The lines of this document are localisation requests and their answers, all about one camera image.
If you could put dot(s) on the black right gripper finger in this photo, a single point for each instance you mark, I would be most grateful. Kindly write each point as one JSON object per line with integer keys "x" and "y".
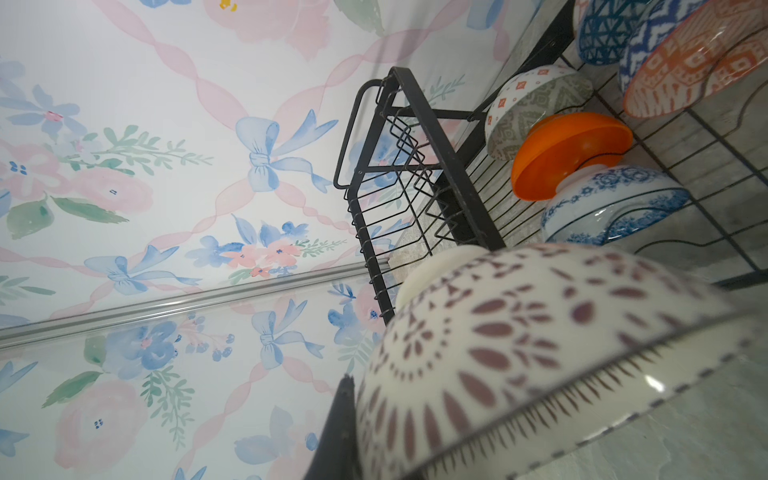
{"x": 336, "y": 457}

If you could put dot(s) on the white brown lattice bowl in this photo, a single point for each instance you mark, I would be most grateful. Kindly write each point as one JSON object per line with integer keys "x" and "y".
{"x": 523, "y": 355}

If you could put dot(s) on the black wire dish rack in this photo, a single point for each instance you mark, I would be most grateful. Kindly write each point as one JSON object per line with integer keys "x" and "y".
{"x": 420, "y": 180}

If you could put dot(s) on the blue floral ceramic bowl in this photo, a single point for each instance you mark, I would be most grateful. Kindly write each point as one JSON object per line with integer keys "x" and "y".
{"x": 599, "y": 204}

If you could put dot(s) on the orange plastic bowl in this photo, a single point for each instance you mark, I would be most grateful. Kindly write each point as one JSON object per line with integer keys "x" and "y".
{"x": 560, "y": 145}

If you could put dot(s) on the green patterned ceramic bowl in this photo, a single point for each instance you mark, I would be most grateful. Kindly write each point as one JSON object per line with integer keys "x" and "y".
{"x": 528, "y": 98}

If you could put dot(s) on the blue geometric patterned bowl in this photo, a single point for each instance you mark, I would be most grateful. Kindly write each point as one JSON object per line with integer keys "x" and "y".
{"x": 602, "y": 28}

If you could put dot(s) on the red patterned ceramic bowl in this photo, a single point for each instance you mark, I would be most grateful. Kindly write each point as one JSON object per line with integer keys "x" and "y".
{"x": 685, "y": 51}

